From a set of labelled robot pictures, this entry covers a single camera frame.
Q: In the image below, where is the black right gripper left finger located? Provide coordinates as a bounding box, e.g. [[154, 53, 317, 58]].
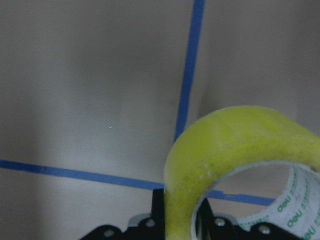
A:
[[82, 188, 165, 240]]

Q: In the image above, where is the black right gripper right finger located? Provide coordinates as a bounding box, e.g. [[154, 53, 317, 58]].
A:
[[197, 198, 300, 240]]

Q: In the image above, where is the yellow tape roll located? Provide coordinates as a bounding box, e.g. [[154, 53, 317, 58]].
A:
[[164, 106, 320, 240]]

